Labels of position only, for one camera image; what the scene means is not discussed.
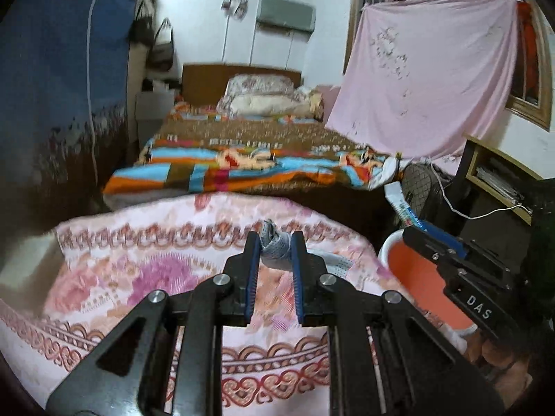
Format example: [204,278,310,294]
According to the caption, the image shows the pink hanging sheet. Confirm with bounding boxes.
[325,0,519,161]

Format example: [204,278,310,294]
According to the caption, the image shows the wooden bed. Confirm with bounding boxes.
[102,63,406,226]

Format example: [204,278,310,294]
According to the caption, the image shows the grey patterned cloth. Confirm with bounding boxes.
[259,219,354,279]

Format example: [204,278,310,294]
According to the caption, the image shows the yellow cloth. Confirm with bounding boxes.
[295,87,326,120]

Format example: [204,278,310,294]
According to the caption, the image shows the green and white packet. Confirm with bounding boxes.
[384,181,425,229]

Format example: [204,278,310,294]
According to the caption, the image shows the red cloth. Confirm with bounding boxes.
[516,0,543,105]

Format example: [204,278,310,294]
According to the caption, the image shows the blue fabric wardrobe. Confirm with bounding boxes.
[0,0,139,226]

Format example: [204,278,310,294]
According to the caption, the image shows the orange bucket with white rim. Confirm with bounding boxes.
[377,229,478,339]

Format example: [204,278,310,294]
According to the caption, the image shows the grey covered wall unit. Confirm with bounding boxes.
[256,0,316,32]

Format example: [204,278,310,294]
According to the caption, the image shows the pink floral blanket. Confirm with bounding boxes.
[0,191,469,416]

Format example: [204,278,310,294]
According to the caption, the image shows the white cable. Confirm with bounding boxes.
[429,160,534,222]

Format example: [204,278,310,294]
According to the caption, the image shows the black and white tote bag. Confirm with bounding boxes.
[145,17,176,72]

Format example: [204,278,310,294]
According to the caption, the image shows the colourful patterned bedsheet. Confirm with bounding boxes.
[102,102,410,193]

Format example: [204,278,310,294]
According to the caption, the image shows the cream pillow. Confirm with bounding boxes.
[217,93,313,118]

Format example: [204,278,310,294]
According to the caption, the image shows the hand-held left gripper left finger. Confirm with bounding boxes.
[45,231,263,416]

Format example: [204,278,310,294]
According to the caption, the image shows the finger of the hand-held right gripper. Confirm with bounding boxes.
[418,220,471,258]
[402,226,467,269]

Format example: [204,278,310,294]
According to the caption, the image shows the wooden desk shelf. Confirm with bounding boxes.
[455,134,555,226]

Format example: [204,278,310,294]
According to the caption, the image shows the person's right hand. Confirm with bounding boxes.
[470,331,536,388]

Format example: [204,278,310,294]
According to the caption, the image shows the white nightstand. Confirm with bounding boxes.
[135,89,176,148]

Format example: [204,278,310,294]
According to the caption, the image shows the floral pillow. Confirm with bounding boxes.
[223,73,296,98]

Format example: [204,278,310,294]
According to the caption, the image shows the stack of papers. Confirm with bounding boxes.
[475,158,534,206]

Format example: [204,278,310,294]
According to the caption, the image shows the wall socket with photos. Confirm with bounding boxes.
[221,0,250,20]

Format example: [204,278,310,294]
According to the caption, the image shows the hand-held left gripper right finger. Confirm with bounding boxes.
[291,231,506,416]

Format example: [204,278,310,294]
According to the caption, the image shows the black handbag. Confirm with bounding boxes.
[130,0,154,46]

